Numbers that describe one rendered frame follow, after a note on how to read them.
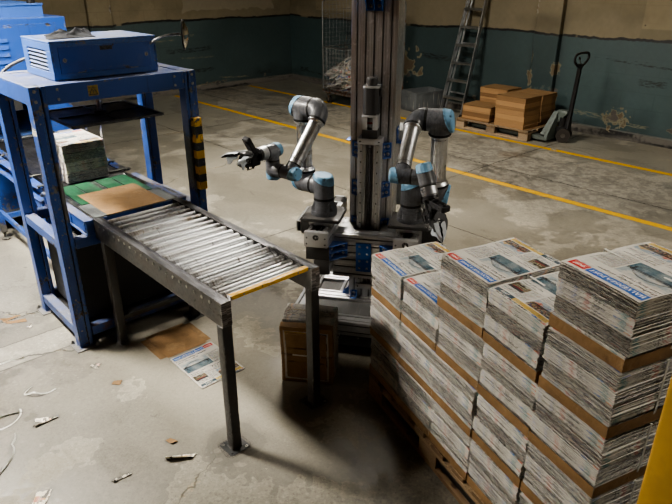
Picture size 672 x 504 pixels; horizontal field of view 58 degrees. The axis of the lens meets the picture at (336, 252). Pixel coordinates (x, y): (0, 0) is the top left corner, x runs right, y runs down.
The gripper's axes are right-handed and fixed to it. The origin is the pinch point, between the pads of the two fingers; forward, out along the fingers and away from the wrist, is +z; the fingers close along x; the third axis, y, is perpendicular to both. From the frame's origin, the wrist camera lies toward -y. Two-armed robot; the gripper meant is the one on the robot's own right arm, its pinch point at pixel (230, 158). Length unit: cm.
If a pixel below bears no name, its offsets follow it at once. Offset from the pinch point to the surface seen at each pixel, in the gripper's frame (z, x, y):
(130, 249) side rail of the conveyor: 37, 33, 52
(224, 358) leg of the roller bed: 51, -54, 65
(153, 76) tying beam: -18, 84, -19
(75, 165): -2, 151, 54
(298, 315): -16, -40, 81
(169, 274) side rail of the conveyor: 44, -7, 46
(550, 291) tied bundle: 3, -166, -5
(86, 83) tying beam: 20, 90, -18
